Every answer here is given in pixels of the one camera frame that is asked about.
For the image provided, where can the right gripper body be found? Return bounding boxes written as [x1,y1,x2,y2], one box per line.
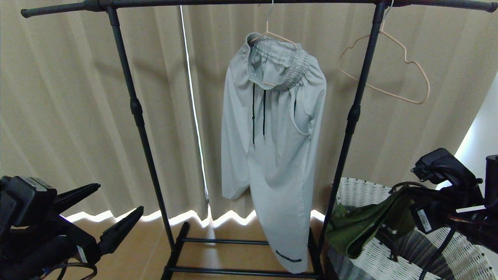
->
[409,192,498,253]

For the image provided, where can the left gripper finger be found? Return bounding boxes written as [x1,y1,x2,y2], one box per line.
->
[53,183,101,214]
[97,206,144,256]

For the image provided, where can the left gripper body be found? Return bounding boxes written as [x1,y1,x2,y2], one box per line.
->
[0,216,101,280]

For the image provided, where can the green garment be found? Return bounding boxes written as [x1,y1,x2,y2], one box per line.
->
[325,189,417,259]

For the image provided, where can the pink clothes hanger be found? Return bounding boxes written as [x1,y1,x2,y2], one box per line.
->
[249,0,298,87]
[338,0,430,105]

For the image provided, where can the pale grey shorts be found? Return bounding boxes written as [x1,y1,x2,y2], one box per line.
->
[221,32,327,274]

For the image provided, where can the white laundry basket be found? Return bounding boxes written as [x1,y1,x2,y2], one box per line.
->
[327,178,494,280]

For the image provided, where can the black clothes rack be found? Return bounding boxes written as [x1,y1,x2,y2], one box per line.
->
[20,0,498,280]

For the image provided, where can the beige curtain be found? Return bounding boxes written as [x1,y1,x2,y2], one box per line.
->
[0,0,498,222]

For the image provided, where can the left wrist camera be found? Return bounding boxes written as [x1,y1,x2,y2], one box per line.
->
[0,176,58,228]

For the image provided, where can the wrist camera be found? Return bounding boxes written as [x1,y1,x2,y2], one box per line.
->
[411,148,483,195]
[0,176,58,228]

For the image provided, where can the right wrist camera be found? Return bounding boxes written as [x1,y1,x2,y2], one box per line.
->
[411,148,483,195]

